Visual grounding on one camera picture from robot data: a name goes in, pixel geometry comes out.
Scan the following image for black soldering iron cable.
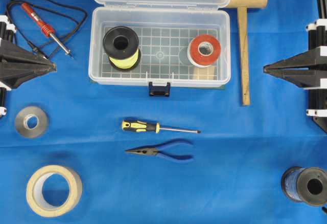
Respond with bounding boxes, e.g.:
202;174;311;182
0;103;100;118
5;0;88;59

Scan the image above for black tool box latch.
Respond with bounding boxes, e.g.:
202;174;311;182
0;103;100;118
149;82;171;97

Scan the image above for yellow wire spool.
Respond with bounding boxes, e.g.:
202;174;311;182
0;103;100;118
103;26;141;71

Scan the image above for red tape roll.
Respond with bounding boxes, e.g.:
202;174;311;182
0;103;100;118
187;34;221;68

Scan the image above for wooden mallet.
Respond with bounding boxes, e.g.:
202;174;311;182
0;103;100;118
226;0;268;106

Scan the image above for red soldering iron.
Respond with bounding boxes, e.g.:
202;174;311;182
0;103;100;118
21;3;73;58

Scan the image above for yellow black screwdriver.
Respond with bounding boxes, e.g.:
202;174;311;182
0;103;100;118
121;120;201;134

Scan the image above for clear plastic tool box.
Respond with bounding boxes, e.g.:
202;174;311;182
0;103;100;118
88;7;231;88

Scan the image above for blue needle nose pliers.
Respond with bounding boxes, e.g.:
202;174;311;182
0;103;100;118
125;139;194;163

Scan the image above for blue wire spool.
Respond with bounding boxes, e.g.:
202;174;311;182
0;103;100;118
281;166;326;207

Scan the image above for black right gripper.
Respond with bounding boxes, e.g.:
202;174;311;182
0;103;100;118
263;19;326;117

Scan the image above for blue table cloth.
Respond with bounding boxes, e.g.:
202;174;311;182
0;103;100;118
1;0;326;223

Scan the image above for grey tape roll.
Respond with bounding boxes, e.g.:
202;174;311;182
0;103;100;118
15;106;49;139

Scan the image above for beige masking tape roll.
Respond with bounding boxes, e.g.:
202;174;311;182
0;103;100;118
26;165;83;218

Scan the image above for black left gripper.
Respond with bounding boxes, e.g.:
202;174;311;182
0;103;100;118
1;15;56;118

